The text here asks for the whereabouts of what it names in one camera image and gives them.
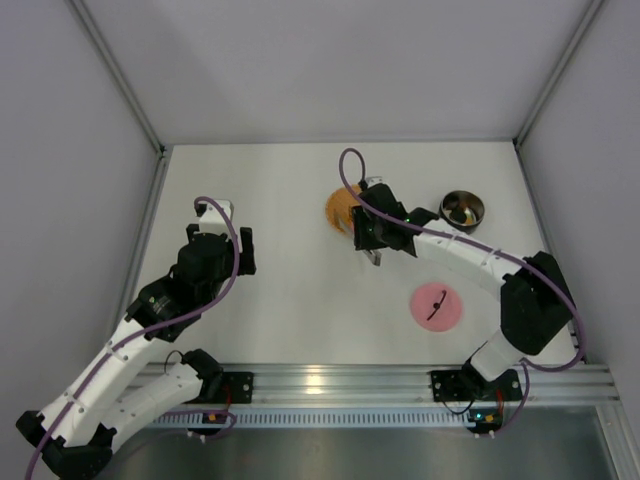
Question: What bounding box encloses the woven bamboo tray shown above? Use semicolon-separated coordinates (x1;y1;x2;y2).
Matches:
325;187;359;236

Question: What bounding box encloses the steel lunch box bowl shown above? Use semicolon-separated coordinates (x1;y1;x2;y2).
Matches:
439;190;485;234

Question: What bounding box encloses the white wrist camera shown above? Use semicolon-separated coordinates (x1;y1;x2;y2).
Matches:
364;176;384;188
195;197;234;235

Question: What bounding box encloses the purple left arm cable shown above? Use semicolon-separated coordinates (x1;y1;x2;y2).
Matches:
24;196;239;474

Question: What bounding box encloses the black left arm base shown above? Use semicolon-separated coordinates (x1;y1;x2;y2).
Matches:
188;371;254;405

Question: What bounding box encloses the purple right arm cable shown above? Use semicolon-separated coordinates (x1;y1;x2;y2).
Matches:
339;147;587;441

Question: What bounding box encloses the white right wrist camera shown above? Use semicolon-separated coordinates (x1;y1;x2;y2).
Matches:
364;176;384;188

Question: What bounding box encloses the aluminium frame post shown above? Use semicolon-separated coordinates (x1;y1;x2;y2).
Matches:
65;0;166;158
512;0;608;153

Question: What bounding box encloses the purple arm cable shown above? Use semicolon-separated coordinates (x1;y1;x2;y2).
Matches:
24;196;239;474
339;147;587;441

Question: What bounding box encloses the right aluminium frame post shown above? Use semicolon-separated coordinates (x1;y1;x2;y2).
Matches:
512;0;608;153

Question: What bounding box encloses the grey slotted cable duct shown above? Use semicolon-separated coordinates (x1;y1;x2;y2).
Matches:
149;405;481;429

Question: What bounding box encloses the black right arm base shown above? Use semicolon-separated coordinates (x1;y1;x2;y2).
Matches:
429;369;523;404

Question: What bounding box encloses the aluminium mounting rail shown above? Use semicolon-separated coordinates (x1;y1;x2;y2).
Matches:
224;364;620;407

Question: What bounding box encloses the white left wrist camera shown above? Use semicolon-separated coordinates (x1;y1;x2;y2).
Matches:
195;197;234;235

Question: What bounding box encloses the left aluminium frame post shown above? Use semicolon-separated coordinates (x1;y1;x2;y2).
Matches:
65;0;166;158

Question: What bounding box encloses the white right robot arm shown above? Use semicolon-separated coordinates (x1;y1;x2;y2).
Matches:
351;178;576;397

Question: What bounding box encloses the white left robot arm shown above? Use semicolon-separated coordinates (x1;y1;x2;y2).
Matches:
16;225;256;479

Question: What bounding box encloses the pink lunch box lid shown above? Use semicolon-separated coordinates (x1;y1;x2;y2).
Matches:
409;282;464;333

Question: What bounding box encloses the black round cookie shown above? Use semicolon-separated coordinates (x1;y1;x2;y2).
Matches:
449;210;467;224

